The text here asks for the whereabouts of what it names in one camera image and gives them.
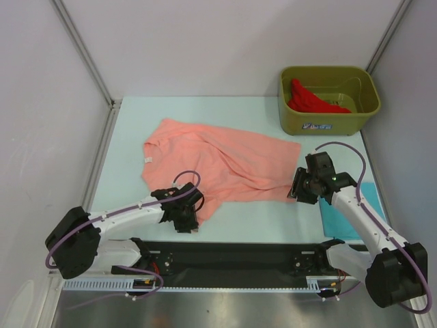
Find white slotted cable duct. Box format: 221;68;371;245
62;277;338;293

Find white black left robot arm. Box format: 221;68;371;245
45;182;205;279

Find aluminium corner post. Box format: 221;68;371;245
50;0;122;110
365;0;414;74

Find aluminium front frame rail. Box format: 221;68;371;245
47;251;419;278

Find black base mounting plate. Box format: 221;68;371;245
111;239;373;288

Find folded blue t shirt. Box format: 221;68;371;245
319;182;387;241

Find pink t shirt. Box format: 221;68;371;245
142;119;301;223

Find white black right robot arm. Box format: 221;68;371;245
288;152;432;314

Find left aluminium corner post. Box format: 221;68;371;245
50;0;122;110

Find olive green plastic bin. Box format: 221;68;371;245
278;66;380;135

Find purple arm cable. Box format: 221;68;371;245
313;142;429;314
46;170;202;310

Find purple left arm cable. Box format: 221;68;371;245
46;170;202;310

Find red t shirt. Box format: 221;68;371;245
287;79;351;114

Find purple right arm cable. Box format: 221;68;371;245
313;142;429;314

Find right aluminium corner post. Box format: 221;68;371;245
365;0;414;74

